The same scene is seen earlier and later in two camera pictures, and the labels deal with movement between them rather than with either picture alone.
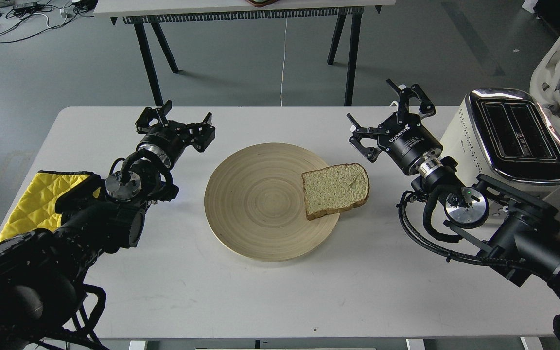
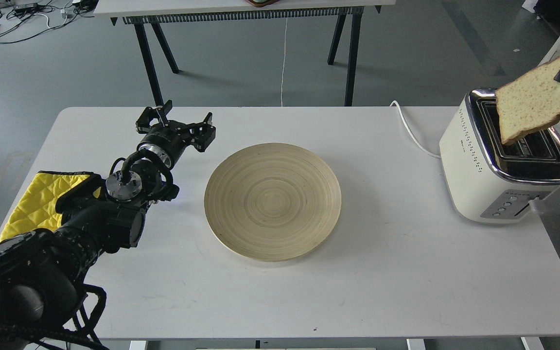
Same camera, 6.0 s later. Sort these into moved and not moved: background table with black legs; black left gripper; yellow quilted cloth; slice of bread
Moved: slice of bread
Not moved: yellow quilted cloth; black left gripper; background table with black legs
